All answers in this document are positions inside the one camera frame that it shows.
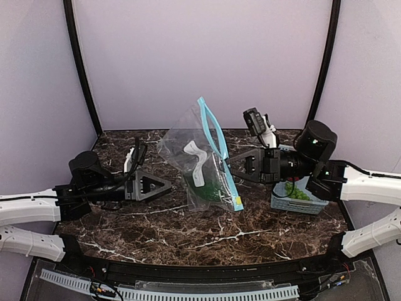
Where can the right black frame post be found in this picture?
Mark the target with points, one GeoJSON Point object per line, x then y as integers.
{"type": "Point", "coordinates": [326, 59]}

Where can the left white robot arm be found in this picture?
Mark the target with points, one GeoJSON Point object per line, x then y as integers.
{"type": "Point", "coordinates": [91, 184]}

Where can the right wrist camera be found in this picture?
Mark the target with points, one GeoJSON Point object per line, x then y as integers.
{"type": "Point", "coordinates": [260, 127]}

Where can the green grapes bunch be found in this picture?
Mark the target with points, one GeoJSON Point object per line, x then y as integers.
{"type": "Point", "coordinates": [293, 192]}

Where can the black frame post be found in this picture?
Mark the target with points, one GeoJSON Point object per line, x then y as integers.
{"type": "Point", "coordinates": [326, 59]}
{"type": "Point", "coordinates": [80, 66]}

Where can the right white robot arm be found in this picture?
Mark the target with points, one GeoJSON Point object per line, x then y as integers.
{"type": "Point", "coordinates": [328, 180]}

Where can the black front rail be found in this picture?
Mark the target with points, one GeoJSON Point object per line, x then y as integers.
{"type": "Point", "coordinates": [301, 270]}

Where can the left black frame post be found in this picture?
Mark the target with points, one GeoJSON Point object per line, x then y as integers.
{"type": "Point", "coordinates": [80, 66]}

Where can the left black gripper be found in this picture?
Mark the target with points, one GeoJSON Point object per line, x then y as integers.
{"type": "Point", "coordinates": [130, 189]}

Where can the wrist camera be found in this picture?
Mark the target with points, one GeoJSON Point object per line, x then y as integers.
{"type": "Point", "coordinates": [135, 157]}
{"type": "Point", "coordinates": [260, 127]}

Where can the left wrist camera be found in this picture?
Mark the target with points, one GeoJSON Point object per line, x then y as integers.
{"type": "Point", "coordinates": [135, 157]}

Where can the clear zip top bag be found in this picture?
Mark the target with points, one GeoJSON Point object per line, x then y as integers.
{"type": "Point", "coordinates": [194, 138]}

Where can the grey slotted cable duct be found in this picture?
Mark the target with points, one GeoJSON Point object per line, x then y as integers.
{"type": "Point", "coordinates": [263, 290]}

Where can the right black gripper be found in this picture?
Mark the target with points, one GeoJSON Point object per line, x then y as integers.
{"type": "Point", "coordinates": [270, 166]}

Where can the light blue plastic basket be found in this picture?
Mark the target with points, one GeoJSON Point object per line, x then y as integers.
{"type": "Point", "coordinates": [281, 202]}

